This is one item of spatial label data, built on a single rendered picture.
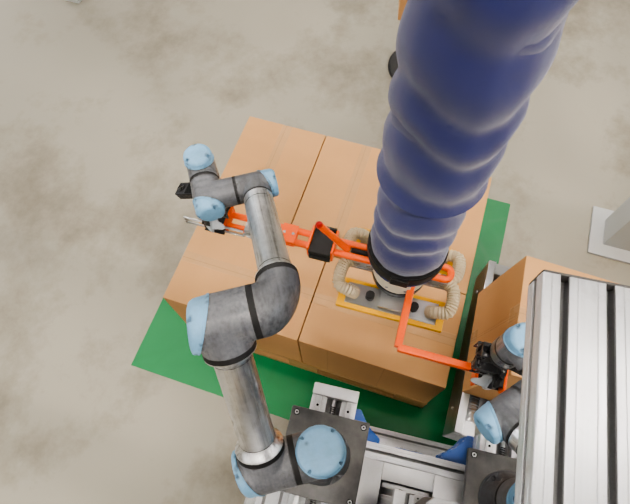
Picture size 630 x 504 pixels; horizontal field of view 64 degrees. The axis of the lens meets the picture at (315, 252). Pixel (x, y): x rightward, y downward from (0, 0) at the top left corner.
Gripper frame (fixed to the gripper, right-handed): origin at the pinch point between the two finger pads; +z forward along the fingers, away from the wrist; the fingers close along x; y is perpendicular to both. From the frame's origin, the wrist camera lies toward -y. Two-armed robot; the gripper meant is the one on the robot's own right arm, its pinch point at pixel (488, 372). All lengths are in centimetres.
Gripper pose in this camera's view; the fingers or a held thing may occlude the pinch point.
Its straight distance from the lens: 150.0
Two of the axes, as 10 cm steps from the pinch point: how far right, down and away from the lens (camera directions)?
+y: -9.6, -2.5, 1.3
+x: -2.8, 8.8, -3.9
